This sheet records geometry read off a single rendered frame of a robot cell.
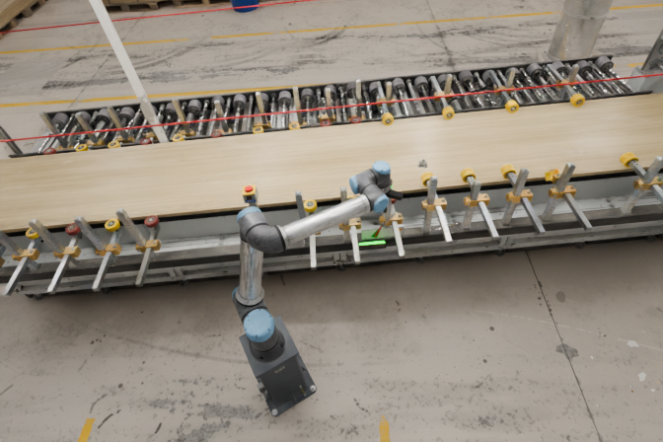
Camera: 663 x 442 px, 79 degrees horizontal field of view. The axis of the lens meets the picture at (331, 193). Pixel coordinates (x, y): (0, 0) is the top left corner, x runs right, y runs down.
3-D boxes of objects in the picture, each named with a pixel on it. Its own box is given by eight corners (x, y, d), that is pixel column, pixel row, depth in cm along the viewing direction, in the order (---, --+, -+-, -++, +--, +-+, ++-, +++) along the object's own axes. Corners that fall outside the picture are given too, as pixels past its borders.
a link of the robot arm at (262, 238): (254, 251, 161) (392, 194, 184) (244, 230, 169) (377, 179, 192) (257, 267, 169) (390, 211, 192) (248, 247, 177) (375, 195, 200)
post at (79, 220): (118, 266, 257) (79, 219, 223) (113, 267, 257) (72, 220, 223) (120, 262, 260) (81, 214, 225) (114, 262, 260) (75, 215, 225)
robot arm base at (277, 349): (291, 350, 217) (288, 342, 209) (258, 369, 211) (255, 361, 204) (276, 322, 229) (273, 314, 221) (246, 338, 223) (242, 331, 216)
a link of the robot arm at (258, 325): (257, 356, 206) (249, 342, 193) (245, 329, 216) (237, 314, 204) (283, 341, 210) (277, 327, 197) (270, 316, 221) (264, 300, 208)
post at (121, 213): (155, 260, 255) (120, 211, 220) (150, 260, 255) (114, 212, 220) (156, 256, 257) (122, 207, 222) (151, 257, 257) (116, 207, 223)
